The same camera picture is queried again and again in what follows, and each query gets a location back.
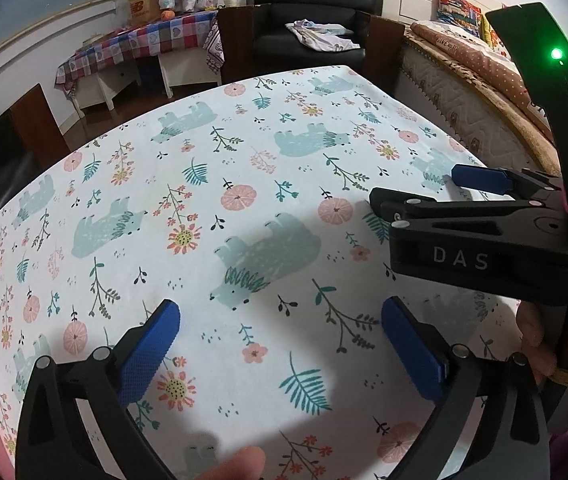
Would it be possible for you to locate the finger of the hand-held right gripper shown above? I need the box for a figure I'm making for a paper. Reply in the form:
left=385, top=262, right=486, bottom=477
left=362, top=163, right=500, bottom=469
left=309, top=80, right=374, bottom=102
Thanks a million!
left=451, top=163, right=563, bottom=201
left=369, top=187, right=565, bottom=221

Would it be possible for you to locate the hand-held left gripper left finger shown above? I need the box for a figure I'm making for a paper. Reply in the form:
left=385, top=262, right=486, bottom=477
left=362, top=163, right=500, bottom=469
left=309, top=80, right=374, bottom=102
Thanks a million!
left=14, top=299, right=181, bottom=480

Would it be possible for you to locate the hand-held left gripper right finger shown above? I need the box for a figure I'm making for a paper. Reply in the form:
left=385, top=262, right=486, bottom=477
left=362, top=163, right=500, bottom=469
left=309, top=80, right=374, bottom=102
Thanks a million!
left=381, top=296, right=550, bottom=480

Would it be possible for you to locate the person's right hand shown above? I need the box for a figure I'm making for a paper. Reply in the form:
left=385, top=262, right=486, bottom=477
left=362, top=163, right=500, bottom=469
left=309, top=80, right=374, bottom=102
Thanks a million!
left=516, top=301, right=568, bottom=390

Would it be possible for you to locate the person's left hand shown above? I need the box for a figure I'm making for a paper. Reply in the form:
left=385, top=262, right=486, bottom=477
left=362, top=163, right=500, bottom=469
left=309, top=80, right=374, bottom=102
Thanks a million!
left=199, top=447, right=267, bottom=480

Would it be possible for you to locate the quilted mattress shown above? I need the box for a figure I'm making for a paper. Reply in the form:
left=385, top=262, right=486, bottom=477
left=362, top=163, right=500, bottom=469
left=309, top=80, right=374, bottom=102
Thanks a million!
left=399, top=42, right=540, bottom=171

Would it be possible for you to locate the bed with brown blanket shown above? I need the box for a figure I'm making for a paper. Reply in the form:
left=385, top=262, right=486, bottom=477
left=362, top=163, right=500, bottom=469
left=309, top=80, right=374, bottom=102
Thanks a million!
left=409, top=20, right=565, bottom=171

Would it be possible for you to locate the yellow flower pillow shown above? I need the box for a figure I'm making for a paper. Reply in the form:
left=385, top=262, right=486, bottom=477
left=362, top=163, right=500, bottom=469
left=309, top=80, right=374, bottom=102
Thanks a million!
left=481, top=12, right=507, bottom=56

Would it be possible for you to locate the colourful striped pillow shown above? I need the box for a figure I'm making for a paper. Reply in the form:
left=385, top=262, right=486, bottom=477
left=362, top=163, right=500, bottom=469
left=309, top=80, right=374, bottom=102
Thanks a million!
left=436, top=0, right=485, bottom=38

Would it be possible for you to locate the floral bear print tablecloth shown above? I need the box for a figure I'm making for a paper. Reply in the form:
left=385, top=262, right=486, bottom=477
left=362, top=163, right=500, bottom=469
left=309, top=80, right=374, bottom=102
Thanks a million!
left=0, top=64, right=530, bottom=480

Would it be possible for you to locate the floral cloth garment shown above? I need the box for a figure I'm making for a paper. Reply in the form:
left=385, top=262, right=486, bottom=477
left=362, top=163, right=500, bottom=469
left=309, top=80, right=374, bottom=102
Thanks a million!
left=285, top=19, right=359, bottom=52

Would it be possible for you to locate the white desk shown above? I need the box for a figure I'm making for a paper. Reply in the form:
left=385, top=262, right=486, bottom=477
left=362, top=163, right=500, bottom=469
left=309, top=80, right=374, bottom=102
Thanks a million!
left=71, top=47, right=219, bottom=111

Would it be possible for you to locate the plaid covered side table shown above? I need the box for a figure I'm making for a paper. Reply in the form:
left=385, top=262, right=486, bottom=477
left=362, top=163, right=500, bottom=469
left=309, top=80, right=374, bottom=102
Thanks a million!
left=54, top=10, right=227, bottom=93

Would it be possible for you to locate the cardboard box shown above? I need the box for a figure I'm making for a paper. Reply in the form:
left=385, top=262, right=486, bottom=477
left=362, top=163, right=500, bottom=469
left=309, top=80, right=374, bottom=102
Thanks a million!
left=126, top=0, right=162, bottom=26

